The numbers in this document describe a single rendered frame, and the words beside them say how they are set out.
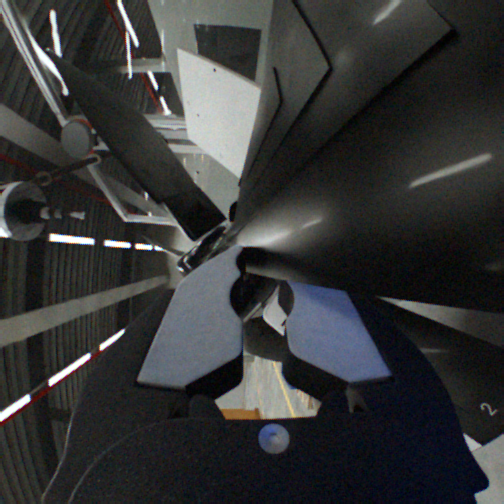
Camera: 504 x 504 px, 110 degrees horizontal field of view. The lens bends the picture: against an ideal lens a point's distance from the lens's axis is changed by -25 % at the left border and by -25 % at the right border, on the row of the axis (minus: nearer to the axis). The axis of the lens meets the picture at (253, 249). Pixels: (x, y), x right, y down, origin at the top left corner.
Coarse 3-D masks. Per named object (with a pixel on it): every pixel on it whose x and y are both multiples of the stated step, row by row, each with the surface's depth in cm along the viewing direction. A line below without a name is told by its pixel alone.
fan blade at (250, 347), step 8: (248, 320) 40; (256, 320) 40; (264, 320) 40; (248, 328) 43; (256, 328) 42; (264, 328) 42; (272, 328) 42; (248, 336) 45; (256, 336) 45; (264, 336) 44; (272, 336) 44; (280, 336) 44; (248, 344) 49; (256, 344) 48; (264, 344) 47; (272, 344) 46; (280, 344) 46; (248, 352) 56; (256, 352) 53; (264, 352) 51; (272, 352) 50; (280, 352) 49; (272, 360) 55; (280, 360) 53
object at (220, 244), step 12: (216, 228) 31; (204, 240) 29; (216, 240) 28; (192, 252) 28; (204, 252) 27; (216, 252) 27; (180, 264) 27; (192, 264) 26; (252, 276) 27; (264, 276) 27; (252, 288) 27; (264, 288) 28; (252, 300) 27; (264, 300) 29; (240, 312) 26
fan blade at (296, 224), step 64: (320, 0) 5; (384, 0) 3; (448, 0) 2; (320, 64) 5; (384, 64) 4; (448, 64) 3; (256, 128) 11; (320, 128) 6; (384, 128) 4; (448, 128) 3; (256, 192) 11; (320, 192) 6; (384, 192) 4; (448, 192) 3; (256, 256) 11; (320, 256) 6; (384, 256) 4; (448, 256) 3
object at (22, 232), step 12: (0, 192) 23; (12, 192) 19; (24, 192) 21; (36, 192) 23; (0, 204) 19; (12, 204) 20; (0, 216) 19; (12, 216) 20; (12, 228) 20; (24, 228) 22; (36, 228) 24; (24, 240) 22
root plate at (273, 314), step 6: (276, 288) 29; (276, 294) 29; (270, 300) 30; (276, 300) 29; (270, 306) 30; (276, 306) 29; (264, 312) 30; (270, 312) 30; (276, 312) 29; (282, 312) 29; (264, 318) 30; (270, 318) 30; (276, 318) 29; (282, 318) 29; (270, 324) 30; (276, 324) 29; (282, 330) 29
